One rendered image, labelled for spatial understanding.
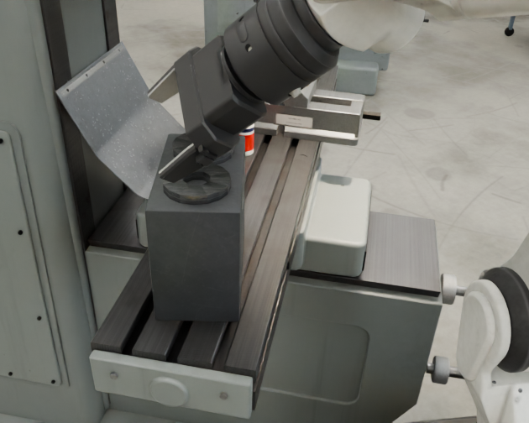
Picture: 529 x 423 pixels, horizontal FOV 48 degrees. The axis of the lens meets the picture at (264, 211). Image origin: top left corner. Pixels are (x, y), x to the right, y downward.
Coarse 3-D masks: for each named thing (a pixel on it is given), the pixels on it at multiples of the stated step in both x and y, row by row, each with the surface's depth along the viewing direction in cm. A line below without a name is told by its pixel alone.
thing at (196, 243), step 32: (160, 160) 84; (224, 160) 84; (160, 192) 76; (192, 192) 74; (224, 192) 76; (160, 224) 74; (192, 224) 74; (224, 224) 74; (160, 256) 77; (192, 256) 77; (224, 256) 77; (160, 288) 80; (192, 288) 80; (224, 288) 80; (192, 320) 83; (224, 320) 83
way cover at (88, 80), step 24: (120, 48) 135; (96, 72) 124; (120, 72) 133; (72, 96) 115; (96, 96) 122; (120, 96) 130; (144, 96) 140; (96, 120) 120; (144, 120) 135; (168, 120) 143; (96, 144) 118; (120, 144) 124; (144, 144) 130; (120, 168) 120; (144, 168) 126; (144, 192) 121
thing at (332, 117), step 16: (320, 96) 136; (336, 96) 136; (352, 96) 137; (272, 112) 132; (288, 112) 132; (304, 112) 131; (320, 112) 130; (336, 112) 129; (352, 112) 129; (256, 128) 134; (272, 128) 133; (288, 128) 133; (304, 128) 133; (320, 128) 132; (336, 128) 131; (352, 128) 130; (352, 144) 131
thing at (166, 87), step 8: (168, 72) 63; (160, 80) 64; (168, 80) 64; (152, 88) 65; (160, 88) 64; (168, 88) 65; (176, 88) 65; (152, 96) 65; (160, 96) 66; (168, 96) 66
